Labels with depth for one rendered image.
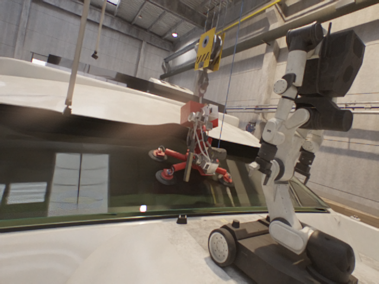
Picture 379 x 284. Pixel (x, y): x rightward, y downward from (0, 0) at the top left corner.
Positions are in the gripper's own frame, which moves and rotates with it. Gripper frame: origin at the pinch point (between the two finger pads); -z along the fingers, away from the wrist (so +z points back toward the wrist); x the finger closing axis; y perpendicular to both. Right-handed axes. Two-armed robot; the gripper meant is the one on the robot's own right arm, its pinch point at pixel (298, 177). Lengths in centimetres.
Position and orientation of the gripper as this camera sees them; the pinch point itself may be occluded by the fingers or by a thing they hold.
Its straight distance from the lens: 160.3
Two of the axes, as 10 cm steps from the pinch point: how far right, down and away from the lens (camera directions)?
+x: -5.3, -3.1, 7.9
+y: -7.9, -1.5, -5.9
